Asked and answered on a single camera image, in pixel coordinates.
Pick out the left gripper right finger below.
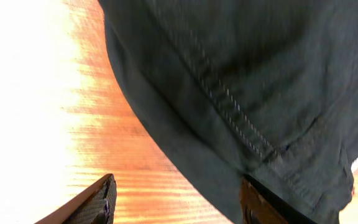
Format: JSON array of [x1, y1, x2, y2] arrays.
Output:
[[239, 175, 316, 224]]

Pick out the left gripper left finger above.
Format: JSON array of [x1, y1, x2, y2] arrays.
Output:
[[36, 174, 117, 224]]

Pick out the black shorts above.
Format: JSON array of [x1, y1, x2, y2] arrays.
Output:
[[100, 0, 358, 223]]

